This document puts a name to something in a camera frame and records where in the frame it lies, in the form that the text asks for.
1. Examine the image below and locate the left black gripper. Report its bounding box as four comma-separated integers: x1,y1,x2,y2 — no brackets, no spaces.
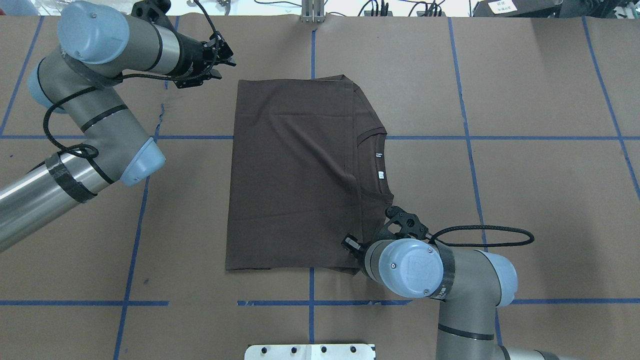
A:
174,32,237,83

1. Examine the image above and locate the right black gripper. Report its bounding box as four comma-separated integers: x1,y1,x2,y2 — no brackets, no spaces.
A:
342,235,384,271

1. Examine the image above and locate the dark brown t-shirt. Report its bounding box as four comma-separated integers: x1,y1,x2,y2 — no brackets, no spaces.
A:
225,74,394,275

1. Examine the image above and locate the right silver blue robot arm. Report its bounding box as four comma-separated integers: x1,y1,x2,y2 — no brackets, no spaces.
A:
342,234,563,360

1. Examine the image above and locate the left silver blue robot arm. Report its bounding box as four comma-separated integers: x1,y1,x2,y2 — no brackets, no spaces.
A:
0,0,235,251

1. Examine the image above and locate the upper orange black usb hub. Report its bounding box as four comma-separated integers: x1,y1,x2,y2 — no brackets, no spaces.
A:
356,0,393,18

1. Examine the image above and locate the orange black usb hub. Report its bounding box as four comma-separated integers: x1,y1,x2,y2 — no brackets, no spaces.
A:
356,0,393,18
404,0,446,18

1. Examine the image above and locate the lower orange black usb hub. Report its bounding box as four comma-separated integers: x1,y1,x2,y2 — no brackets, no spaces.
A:
404,0,446,18

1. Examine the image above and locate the black label box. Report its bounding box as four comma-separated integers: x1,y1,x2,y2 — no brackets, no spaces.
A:
471,0,563,18

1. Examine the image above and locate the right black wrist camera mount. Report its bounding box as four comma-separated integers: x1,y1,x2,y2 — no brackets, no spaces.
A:
377,205,432,241

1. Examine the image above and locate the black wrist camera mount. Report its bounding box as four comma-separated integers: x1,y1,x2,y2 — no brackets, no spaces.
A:
130,0,171,25
377,205,432,241

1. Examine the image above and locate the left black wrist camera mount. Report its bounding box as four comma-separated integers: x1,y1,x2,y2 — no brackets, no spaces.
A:
130,0,171,25

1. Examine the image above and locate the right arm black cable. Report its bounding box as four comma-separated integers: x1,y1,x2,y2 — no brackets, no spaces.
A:
425,225,536,248

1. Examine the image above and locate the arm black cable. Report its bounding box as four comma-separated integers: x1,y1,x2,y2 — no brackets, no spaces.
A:
425,225,536,248
42,0,223,161

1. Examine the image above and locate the aluminium frame post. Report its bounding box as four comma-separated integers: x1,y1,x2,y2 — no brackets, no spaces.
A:
301,0,326,24

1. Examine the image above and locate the white pedestal column base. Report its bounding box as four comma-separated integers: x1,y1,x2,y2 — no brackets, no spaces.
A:
244,343,377,360

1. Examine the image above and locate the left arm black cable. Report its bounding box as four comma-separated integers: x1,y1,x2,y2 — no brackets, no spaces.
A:
42,0,223,161

